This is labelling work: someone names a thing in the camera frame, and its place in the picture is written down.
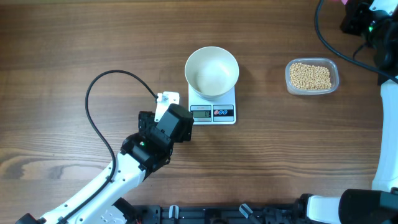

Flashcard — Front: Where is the soybeans pile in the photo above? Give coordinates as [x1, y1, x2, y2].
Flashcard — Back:
[289, 63, 331, 90]

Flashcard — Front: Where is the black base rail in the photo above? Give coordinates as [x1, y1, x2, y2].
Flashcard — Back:
[113, 197, 301, 224]

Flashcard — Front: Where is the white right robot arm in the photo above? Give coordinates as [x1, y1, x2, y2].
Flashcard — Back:
[297, 1, 397, 223]

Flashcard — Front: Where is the white digital kitchen scale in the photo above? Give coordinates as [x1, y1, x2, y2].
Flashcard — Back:
[188, 86, 237, 125]

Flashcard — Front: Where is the clear plastic container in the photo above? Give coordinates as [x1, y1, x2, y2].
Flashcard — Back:
[285, 58, 340, 95]

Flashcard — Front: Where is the black left camera cable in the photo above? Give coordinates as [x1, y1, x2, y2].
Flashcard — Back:
[57, 69, 159, 224]

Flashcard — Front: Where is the white bowl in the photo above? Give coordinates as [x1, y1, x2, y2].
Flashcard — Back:
[184, 46, 239, 99]

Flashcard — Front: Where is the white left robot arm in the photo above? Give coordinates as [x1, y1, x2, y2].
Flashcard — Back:
[16, 104, 194, 224]

